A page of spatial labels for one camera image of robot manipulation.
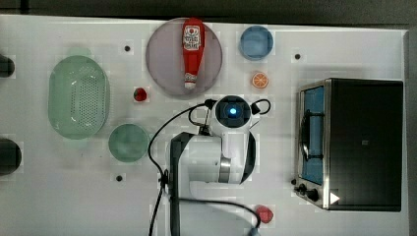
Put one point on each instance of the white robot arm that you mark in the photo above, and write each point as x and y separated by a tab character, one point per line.
224	153

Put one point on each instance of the green perforated colander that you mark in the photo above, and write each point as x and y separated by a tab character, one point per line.
79	95

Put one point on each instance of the black pot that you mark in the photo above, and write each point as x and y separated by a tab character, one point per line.
7	67

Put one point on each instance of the orange slice toy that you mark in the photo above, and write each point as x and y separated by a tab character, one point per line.
260	80

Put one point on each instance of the black pan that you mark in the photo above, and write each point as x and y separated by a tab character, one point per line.
10	157

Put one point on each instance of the red toy fruit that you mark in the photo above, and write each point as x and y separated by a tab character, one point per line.
265	214

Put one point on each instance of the silver black toaster oven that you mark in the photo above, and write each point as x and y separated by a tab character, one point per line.
350	144

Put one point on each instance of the toy strawberry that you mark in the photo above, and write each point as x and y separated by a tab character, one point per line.
140	94

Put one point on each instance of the purple round plate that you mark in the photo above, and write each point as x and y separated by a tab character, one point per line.
166	65

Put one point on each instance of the green mug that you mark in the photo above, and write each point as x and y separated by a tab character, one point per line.
128	142

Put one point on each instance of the red plush ketchup bottle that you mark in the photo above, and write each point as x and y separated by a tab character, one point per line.
193	46

